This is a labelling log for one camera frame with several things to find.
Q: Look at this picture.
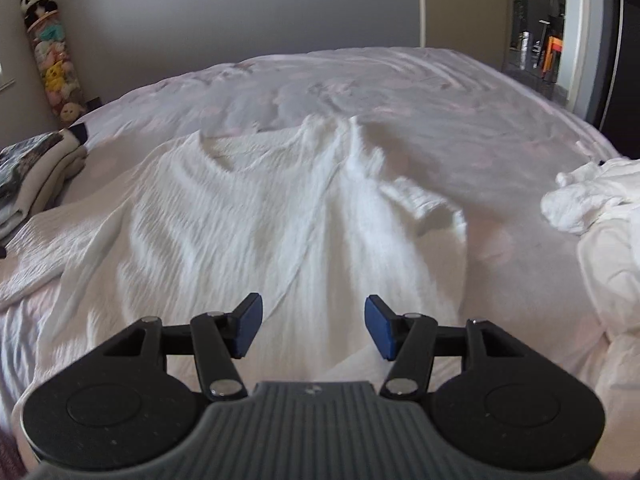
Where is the cream room door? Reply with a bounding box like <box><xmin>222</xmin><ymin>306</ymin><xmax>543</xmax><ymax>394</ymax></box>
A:
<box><xmin>416</xmin><ymin>0</ymin><xmax>516</xmax><ymax>72</ymax></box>

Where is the bed with pink-dotted sheet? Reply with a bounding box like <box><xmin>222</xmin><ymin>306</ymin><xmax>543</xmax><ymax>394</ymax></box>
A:
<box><xmin>0</xmin><ymin>47</ymin><xmax>640</xmax><ymax>480</ymax></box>

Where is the orange stool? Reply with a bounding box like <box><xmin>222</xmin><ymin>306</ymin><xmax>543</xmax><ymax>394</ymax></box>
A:
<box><xmin>542</xmin><ymin>35</ymin><xmax>566</xmax><ymax>73</ymax></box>

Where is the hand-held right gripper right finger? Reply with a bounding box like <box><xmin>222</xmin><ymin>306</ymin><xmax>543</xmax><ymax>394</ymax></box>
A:
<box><xmin>364</xmin><ymin>294</ymin><xmax>521</xmax><ymax>402</ymax></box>

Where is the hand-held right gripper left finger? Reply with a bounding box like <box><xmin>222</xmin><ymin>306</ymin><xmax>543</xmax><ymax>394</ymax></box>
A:
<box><xmin>102</xmin><ymin>293</ymin><xmax>263</xmax><ymax>402</ymax></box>

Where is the panda plush toy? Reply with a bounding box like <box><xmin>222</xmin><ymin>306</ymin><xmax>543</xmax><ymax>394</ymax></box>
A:
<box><xmin>20</xmin><ymin>0</ymin><xmax>62</xmax><ymax>17</ymax></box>

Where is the white crinkle shirt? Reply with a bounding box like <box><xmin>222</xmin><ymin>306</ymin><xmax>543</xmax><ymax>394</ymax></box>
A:
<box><xmin>0</xmin><ymin>114</ymin><xmax>471</xmax><ymax>396</ymax></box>

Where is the black sliding wardrobe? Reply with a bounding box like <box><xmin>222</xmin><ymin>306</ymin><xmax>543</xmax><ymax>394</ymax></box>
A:
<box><xmin>590</xmin><ymin>0</ymin><xmax>640</xmax><ymax>158</ymax></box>

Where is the dark floral garment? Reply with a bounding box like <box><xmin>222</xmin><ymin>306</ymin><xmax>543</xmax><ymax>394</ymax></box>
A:
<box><xmin>0</xmin><ymin>132</ymin><xmax>68</xmax><ymax>201</ymax></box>

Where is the white crinkle garment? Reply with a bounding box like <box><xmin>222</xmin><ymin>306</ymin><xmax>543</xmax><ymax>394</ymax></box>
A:
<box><xmin>541</xmin><ymin>157</ymin><xmax>640</xmax><ymax>480</ymax></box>

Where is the clear tube of plush toys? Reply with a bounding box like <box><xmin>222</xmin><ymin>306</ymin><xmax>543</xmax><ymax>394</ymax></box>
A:
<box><xmin>25</xmin><ymin>7</ymin><xmax>83</xmax><ymax>127</ymax></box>

